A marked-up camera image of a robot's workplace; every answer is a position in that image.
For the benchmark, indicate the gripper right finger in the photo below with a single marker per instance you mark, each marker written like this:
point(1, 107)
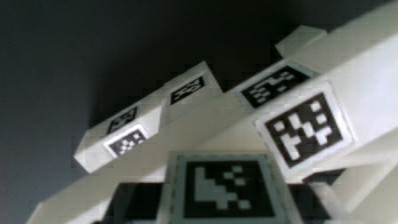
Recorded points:
point(321, 181)

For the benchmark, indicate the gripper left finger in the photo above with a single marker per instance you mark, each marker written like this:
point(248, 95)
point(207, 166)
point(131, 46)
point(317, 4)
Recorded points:
point(124, 213)

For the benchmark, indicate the white marker cube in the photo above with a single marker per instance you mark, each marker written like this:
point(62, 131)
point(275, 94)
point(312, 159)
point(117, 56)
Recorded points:
point(225, 190)

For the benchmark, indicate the white chair back frame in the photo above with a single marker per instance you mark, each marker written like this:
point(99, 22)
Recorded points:
point(310, 113)

